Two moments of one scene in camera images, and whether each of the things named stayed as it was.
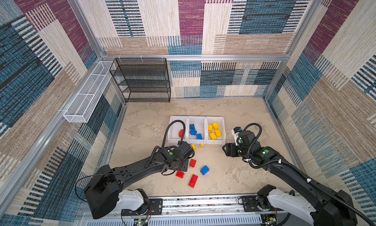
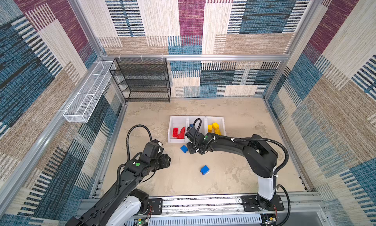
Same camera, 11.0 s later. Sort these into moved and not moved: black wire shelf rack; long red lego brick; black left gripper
Moved: long red lego brick; black left gripper
Not moved: black wire shelf rack
